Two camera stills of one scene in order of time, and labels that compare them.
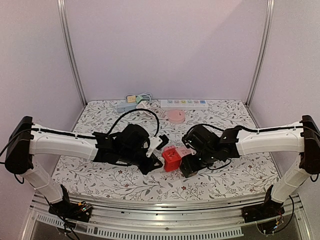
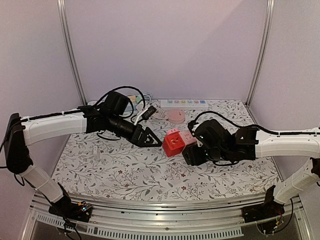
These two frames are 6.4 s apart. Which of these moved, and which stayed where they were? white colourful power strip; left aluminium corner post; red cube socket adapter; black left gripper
Moved: black left gripper; red cube socket adapter
Stayed: left aluminium corner post; white colourful power strip
